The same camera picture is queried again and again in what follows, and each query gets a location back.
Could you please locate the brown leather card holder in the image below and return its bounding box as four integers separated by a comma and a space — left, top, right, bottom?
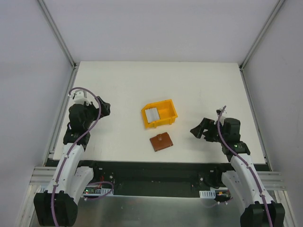
150, 132, 173, 152

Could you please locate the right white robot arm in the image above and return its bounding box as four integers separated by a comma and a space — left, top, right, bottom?
190, 118, 285, 227

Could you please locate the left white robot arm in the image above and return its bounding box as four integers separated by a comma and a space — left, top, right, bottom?
34, 95, 110, 227

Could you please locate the stack of credit cards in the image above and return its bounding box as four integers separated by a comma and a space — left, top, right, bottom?
145, 108, 160, 123

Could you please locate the yellow plastic bin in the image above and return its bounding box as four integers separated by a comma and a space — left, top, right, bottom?
141, 99, 178, 129

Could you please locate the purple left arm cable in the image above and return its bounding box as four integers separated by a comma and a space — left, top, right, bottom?
51, 87, 102, 227

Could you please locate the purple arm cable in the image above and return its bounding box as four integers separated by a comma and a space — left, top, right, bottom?
51, 87, 102, 227
216, 109, 273, 227

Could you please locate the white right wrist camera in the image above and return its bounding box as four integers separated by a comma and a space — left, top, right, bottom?
216, 106, 227, 124

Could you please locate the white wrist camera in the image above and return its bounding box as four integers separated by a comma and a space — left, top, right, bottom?
216, 106, 227, 124
69, 89, 91, 106

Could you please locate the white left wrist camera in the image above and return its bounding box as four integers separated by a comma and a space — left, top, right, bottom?
69, 89, 91, 106

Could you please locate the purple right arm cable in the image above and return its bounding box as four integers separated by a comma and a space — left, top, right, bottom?
216, 109, 273, 227

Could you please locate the right white cable duct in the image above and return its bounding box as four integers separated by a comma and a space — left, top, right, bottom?
199, 190, 216, 199

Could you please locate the white cable duct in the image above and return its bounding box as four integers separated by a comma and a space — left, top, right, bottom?
36, 186, 114, 197
199, 190, 216, 199

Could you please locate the aluminium front rail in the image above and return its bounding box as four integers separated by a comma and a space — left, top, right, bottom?
29, 166, 286, 191

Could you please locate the left white cable duct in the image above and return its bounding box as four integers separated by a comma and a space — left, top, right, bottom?
36, 186, 114, 197

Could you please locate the left aluminium frame post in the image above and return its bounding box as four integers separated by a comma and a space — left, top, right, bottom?
35, 0, 80, 70

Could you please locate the aluminium frame post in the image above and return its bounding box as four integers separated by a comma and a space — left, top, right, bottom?
238, 0, 287, 71
35, 0, 80, 70

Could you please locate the right aluminium frame post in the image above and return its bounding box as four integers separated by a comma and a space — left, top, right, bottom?
238, 0, 287, 71

